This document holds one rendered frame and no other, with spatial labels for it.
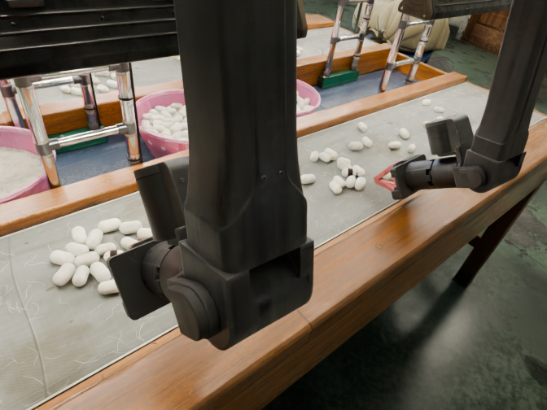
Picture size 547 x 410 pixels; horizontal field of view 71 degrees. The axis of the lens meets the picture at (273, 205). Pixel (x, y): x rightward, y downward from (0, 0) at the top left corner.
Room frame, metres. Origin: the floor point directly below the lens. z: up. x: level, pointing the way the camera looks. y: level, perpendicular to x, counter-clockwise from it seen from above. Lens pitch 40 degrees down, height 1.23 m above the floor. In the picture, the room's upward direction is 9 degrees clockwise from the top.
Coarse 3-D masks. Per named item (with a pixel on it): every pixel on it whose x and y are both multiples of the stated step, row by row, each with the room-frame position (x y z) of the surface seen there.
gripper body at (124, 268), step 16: (112, 256) 0.23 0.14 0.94; (128, 256) 0.23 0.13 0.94; (144, 256) 0.24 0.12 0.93; (160, 256) 0.22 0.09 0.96; (112, 272) 0.22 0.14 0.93; (128, 272) 0.22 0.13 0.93; (144, 272) 0.22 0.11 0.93; (128, 288) 0.21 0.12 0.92; (144, 288) 0.22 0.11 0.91; (160, 288) 0.19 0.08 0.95; (128, 304) 0.20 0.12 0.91; (144, 304) 0.21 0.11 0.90; (160, 304) 0.22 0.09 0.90
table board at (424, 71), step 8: (368, 40) 1.81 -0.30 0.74; (400, 56) 1.68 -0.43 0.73; (408, 56) 1.67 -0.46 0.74; (408, 64) 1.65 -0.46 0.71; (424, 64) 1.60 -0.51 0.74; (408, 72) 1.64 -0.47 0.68; (416, 72) 1.61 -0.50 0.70; (424, 72) 1.59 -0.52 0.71; (432, 72) 1.57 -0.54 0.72; (440, 72) 1.54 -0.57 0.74; (424, 80) 1.58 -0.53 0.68; (480, 88) 1.43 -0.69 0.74; (536, 112) 1.28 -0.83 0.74
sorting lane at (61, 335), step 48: (432, 96) 1.28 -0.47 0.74; (480, 96) 1.35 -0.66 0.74; (336, 144) 0.85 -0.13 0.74; (384, 144) 0.89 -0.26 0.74; (384, 192) 0.68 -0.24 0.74; (0, 240) 0.38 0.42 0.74; (48, 240) 0.40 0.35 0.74; (0, 288) 0.30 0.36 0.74; (48, 288) 0.31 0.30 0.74; (96, 288) 0.33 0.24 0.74; (0, 336) 0.23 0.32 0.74; (48, 336) 0.24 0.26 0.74; (96, 336) 0.25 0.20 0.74; (144, 336) 0.26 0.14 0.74; (0, 384) 0.18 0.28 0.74; (48, 384) 0.18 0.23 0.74
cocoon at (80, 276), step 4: (80, 268) 0.34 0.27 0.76; (84, 268) 0.34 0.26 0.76; (88, 268) 0.35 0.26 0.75; (76, 272) 0.34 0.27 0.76; (80, 272) 0.34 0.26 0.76; (84, 272) 0.34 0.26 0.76; (88, 272) 0.34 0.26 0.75; (76, 276) 0.33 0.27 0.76; (80, 276) 0.33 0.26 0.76; (84, 276) 0.33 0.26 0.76; (72, 280) 0.32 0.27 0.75; (76, 280) 0.32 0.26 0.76; (80, 280) 0.32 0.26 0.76; (84, 280) 0.33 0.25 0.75; (76, 284) 0.32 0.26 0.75; (80, 284) 0.32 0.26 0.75; (84, 284) 0.32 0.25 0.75
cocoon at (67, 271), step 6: (66, 264) 0.34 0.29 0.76; (72, 264) 0.35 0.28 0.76; (60, 270) 0.33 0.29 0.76; (66, 270) 0.33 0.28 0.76; (72, 270) 0.34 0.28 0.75; (54, 276) 0.32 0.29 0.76; (60, 276) 0.32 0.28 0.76; (66, 276) 0.33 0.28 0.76; (54, 282) 0.32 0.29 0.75; (60, 282) 0.32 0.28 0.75; (66, 282) 0.32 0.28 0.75
